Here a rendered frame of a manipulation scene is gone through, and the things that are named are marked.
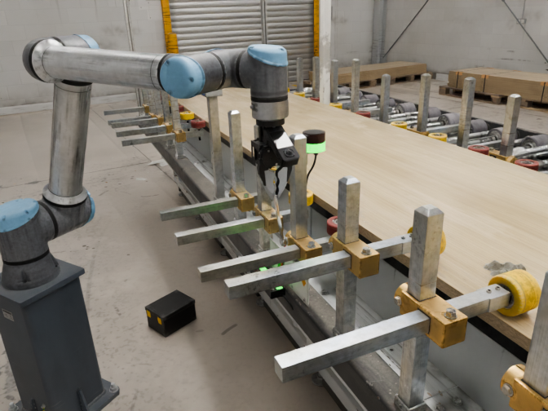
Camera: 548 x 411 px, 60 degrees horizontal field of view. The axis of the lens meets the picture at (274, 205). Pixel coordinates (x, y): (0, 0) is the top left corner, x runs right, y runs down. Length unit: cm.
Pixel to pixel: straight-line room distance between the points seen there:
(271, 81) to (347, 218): 36
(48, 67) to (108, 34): 771
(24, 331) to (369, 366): 121
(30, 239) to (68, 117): 44
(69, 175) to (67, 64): 52
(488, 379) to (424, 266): 40
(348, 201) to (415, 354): 33
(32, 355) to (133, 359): 57
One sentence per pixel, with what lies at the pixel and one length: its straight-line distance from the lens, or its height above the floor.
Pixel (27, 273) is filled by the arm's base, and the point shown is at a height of 65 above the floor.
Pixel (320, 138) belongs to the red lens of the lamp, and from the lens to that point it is 123.
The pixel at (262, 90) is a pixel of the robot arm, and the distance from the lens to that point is 113.
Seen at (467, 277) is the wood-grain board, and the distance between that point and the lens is 113.
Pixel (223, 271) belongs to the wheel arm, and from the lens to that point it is 122.
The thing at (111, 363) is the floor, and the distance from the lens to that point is 238.
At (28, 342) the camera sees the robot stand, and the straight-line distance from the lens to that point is 191.
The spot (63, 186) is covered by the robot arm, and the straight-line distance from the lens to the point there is 180.
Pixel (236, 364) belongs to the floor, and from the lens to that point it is 223.
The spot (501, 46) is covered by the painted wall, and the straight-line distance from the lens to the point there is 966.
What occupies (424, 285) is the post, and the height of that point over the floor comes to 100.
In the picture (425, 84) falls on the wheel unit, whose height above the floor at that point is 110.
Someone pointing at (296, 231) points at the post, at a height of 90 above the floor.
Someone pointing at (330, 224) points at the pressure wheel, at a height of 91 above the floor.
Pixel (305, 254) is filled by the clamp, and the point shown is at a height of 86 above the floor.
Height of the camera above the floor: 146
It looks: 23 degrees down
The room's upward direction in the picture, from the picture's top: 2 degrees counter-clockwise
